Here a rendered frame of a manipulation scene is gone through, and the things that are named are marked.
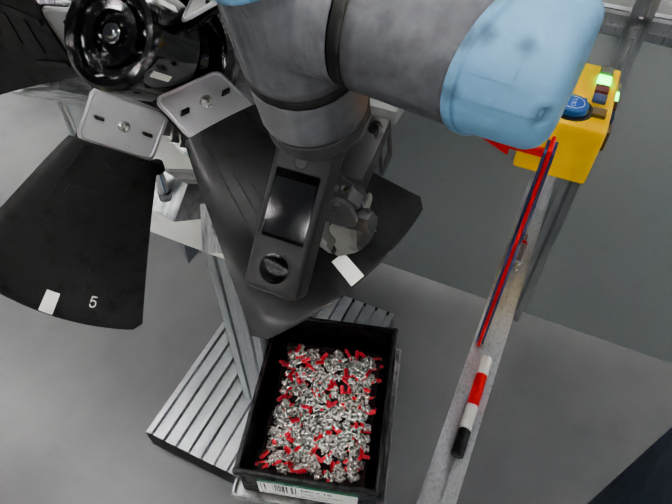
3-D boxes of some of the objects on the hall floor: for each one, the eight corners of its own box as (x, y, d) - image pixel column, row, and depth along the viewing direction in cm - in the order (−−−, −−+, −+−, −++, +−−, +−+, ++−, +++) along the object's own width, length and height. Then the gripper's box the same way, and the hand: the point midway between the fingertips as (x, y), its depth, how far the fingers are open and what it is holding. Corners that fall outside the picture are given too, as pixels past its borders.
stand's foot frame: (265, 279, 191) (262, 264, 185) (392, 328, 178) (394, 313, 172) (153, 443, 154) (145, 432, 148) (303, 519, 142) (301, 509, 136)
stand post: (255, 396, 163) (196, 148, 94) (283, 409, 161) (243, 163, 91) (247, 410, 161) (180, 165, 91) (275, 422, 158) (228, 180, 89)
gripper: (401, 68, 40) (404, 212, 59) (287, 39, 42) (325, 187, 61) (354, 166, 37) (373, 284, 56) (234, 130, 39) (292, 255, 58)
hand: (335, 252), depth 56 cm, fingers closed
